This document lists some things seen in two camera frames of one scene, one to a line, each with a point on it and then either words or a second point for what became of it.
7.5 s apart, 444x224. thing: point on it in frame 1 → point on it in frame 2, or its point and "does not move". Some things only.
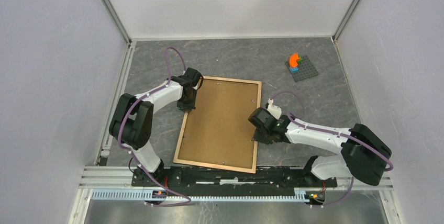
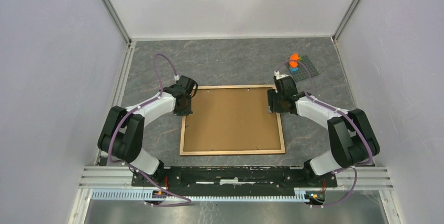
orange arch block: (293, 59) does not move
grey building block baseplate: (306, 69) does not move
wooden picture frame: (253, 170) → (181, 152)
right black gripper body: (261, 136) → (275, 101)
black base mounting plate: (231, 179) does not move
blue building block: (294, 70) does not move
